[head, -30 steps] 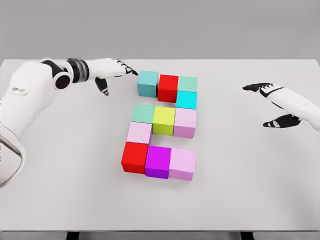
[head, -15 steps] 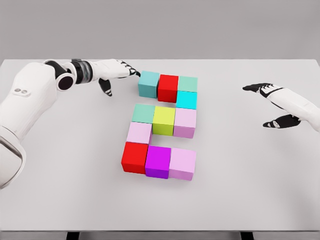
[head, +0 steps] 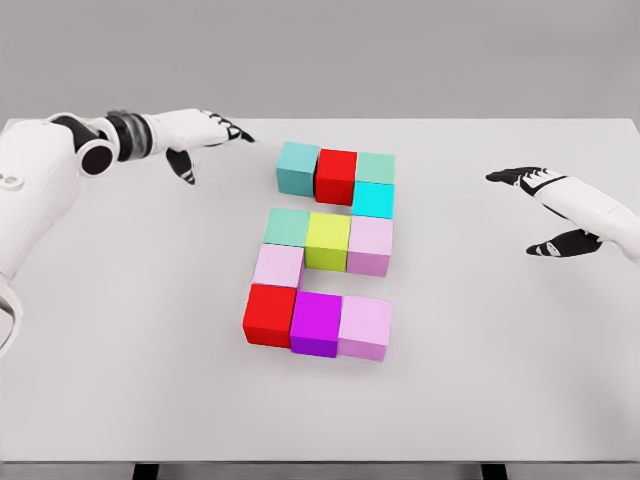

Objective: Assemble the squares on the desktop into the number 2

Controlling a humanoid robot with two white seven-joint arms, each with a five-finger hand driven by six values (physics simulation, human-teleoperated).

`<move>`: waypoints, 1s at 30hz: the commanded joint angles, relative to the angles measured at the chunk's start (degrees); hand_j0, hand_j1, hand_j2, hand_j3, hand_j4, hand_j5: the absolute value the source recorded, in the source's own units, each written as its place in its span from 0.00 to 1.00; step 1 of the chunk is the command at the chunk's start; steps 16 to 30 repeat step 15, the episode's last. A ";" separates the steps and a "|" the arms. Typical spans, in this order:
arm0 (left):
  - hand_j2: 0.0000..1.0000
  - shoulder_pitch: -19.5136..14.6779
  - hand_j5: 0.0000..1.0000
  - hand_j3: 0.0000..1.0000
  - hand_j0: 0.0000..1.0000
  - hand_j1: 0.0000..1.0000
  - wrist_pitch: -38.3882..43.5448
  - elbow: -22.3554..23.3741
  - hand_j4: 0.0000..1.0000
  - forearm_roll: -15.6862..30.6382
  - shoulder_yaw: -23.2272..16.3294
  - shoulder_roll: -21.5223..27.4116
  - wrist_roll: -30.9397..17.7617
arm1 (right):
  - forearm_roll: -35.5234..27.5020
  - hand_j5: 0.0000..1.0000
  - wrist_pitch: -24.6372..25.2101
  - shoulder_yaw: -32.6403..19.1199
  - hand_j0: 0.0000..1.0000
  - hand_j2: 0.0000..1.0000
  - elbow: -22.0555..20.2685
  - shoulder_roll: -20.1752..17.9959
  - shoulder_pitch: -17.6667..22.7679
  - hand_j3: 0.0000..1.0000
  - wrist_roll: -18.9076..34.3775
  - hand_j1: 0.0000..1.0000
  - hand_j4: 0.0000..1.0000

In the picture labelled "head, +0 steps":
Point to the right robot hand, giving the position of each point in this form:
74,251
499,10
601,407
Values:
555,200

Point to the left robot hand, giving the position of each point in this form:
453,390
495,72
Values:
197,129

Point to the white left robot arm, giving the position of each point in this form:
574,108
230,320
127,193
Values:
35,180

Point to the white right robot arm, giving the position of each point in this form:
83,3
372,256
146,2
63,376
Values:
620,220

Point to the teal cube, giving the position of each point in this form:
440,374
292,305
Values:
296,167

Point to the mint green cube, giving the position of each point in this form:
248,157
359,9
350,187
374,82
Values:
287,227
376,167

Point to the red cube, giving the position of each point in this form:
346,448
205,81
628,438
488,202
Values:
267,315
336,176

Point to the pale pink cube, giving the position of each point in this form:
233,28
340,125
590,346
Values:
278,265
370,245
364,329

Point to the yellow cube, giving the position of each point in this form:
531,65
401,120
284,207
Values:
327,240

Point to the cyan cube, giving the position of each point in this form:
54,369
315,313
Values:
374,199

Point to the magenta cube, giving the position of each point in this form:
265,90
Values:
315,325

